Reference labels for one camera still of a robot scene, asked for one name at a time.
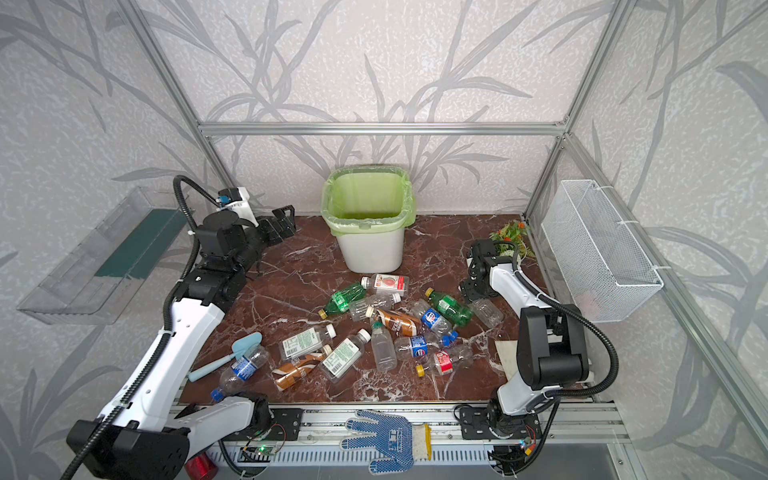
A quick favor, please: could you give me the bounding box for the green bottle yellow cap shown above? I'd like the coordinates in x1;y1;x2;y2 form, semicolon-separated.
425;288;473;328

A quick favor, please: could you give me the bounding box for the blue label pepsi bottle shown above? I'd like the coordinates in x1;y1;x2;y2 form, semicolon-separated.
410;299;452;336

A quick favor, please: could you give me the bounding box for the red label yellow cap bottle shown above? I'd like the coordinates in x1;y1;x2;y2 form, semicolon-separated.
415;345;473;377

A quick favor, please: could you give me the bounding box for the blue label crushed bottle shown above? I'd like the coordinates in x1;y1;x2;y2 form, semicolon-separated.
394;331;459;361

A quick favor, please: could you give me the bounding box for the brown tea bottle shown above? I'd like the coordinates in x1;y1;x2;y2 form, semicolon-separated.
366;306;420;337
272;345;332;391

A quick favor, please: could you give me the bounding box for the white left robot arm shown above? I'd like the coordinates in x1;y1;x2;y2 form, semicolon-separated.
62;175;296;479

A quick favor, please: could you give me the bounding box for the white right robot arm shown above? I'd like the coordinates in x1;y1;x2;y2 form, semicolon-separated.
459;239;619;440

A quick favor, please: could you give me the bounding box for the green bin liner bag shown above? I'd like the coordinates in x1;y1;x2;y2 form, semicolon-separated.
320;164;416;237

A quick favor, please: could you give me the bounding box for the white plastic trash bin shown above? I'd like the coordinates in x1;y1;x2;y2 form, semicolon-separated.
336;228;405;274

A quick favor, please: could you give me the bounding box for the potted artificial flower plant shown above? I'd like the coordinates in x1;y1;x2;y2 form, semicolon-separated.
489;221;536;260

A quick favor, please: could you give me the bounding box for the beige striped oven mitt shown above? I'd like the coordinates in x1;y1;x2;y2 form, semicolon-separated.
495;340;518;380

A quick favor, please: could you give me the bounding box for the guava juice bottle red label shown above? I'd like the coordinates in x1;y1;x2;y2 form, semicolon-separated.
360;273;409;297

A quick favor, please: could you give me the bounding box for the light blue spatula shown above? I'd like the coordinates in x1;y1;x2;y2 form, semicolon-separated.
187;332;262;382

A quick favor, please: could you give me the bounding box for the clear bottle green cap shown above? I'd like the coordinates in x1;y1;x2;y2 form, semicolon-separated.
371;321;398;373

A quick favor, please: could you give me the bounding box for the white label bottle left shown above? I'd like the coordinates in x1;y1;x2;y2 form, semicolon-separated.
279;324;337;362

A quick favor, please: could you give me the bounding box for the clear unlabelled bottle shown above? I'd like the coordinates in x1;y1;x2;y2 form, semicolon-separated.
349;293;402;321

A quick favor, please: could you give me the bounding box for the blue label bottle far left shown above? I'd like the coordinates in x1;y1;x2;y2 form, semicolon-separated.
211;345;270;403

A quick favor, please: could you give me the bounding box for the blue dotted work glove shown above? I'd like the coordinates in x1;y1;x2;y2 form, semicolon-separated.
339;410;433;476

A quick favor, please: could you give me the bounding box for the green circuit board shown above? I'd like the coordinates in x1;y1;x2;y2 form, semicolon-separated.
238;444;283;464

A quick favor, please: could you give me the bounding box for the red spray bottle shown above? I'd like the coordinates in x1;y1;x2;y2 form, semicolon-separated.
184;452;219;480

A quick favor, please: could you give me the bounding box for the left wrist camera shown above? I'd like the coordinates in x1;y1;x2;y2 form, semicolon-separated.
217;187;258;226

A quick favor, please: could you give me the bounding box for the white wire mesh basket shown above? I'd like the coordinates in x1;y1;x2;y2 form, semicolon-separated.
542;179;664;324

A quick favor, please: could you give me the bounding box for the clear wall shelf tray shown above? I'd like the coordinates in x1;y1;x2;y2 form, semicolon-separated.
17;187;186;325

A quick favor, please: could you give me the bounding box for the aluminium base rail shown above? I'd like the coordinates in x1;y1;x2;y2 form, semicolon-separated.
203;402;634;479

